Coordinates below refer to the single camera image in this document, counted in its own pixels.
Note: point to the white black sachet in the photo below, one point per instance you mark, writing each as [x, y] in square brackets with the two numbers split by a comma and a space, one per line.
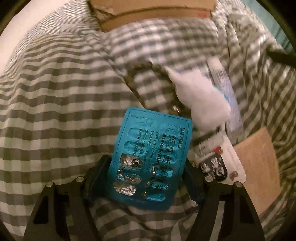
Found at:
[216, 158]

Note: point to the clear packet with label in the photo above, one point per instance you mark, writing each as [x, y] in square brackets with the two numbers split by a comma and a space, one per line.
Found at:
[234, 126]

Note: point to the green curtain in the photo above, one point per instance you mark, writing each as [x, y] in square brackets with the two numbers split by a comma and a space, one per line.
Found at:
[270, 23]

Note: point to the blue amoxicillin blister pack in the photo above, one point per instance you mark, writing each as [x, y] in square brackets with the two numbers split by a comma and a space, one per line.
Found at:
[148, 159]

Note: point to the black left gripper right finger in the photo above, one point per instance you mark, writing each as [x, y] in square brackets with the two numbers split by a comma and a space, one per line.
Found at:
[240, 220]

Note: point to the brown cardboard piece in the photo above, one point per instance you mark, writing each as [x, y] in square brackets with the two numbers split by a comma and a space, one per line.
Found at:
[259, 161]

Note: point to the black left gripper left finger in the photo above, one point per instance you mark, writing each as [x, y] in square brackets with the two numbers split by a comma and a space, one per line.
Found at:
[48, 218]

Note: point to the brown cardboard box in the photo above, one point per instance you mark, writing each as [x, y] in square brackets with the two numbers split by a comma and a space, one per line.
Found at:
[114, 14]

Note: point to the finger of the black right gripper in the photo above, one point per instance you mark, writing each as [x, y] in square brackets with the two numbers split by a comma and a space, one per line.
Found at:
[282, 58]

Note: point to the white tissue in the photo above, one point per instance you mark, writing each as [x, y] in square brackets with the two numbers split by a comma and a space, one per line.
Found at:
[208, 105]

